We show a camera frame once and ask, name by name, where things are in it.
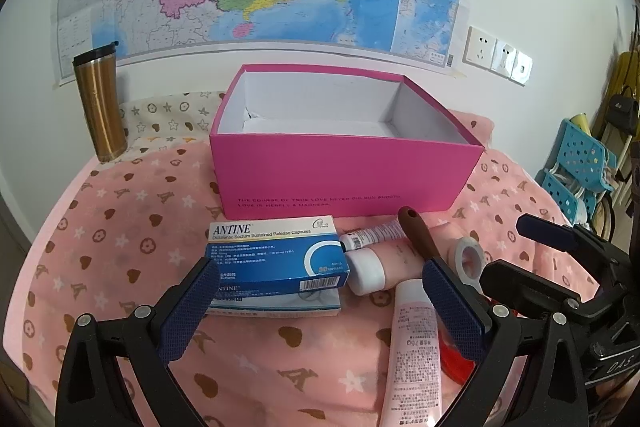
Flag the pale pink printed tube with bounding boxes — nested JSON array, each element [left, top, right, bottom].
[[380, 280, 442, 427]]

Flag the peach cosmetic tube white cap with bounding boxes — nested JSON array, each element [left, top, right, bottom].
[[346, 223, 470, 296]]

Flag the white teal medicine box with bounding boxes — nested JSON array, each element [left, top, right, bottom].
[[207, 288, 342, 319]]

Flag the blue Antine medicine box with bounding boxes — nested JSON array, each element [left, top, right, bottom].
[[205, 216, 349, 300]]

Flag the blue perforated plastic baskets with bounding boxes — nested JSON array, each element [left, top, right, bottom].
[[536, 119, 617, 225]]

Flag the black handbag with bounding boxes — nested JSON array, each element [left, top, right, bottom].
[[605, 84, 639, 135]]

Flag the pink patterned tablecloth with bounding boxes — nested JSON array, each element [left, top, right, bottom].
[[1, 91, 598, 426]]

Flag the yellow hanging garment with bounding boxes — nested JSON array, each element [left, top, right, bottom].
[[594, 50, 639, 138]]

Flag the pink cardboard box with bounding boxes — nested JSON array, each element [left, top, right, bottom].
[[209, 64, 484, 220]]

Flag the gold steel travel tumbler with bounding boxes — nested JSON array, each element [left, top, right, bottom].
[[73, 41, 127, 162]]

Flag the white wall socket panel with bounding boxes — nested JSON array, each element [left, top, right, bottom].
[[462, 26, 534, 86]]

